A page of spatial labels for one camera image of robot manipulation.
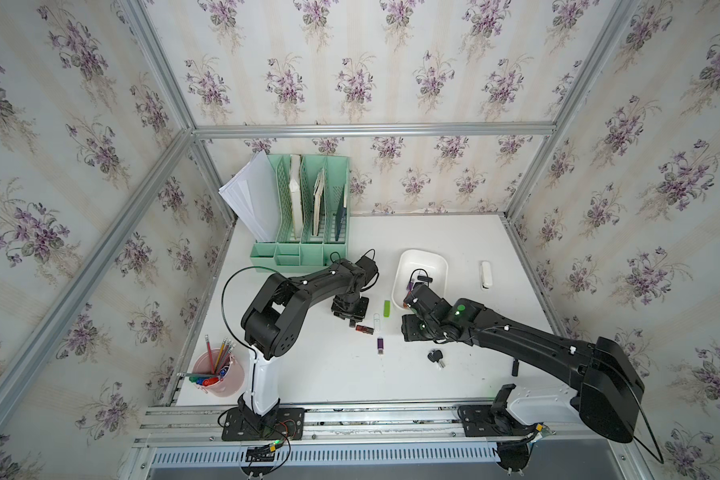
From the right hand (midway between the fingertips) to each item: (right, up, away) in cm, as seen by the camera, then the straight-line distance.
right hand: (412, 329), depth 82 cm
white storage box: (+2, +18, +21) cm, 27 cm away
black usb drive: (+7, +12, +20) cm, 24 cm away
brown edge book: (-29, +39, +17) cm, 51 cm away
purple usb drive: (-9, -6, +4) cm, 12 cm away
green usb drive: (-6, +3, +11) cm, 13 cm away
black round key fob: (+6, -8, +1) cm, 10 cm away
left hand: (-16, 0, +10) cm, 19 cm away
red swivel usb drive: (-13, -2, +7) cm, 15 cm away
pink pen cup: (-46, -8, -11) cm, 48 cm away
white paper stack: (-50, +41, +15) cm, 66 cm away
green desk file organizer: (-38, +20, +19) cm, 47 cm away
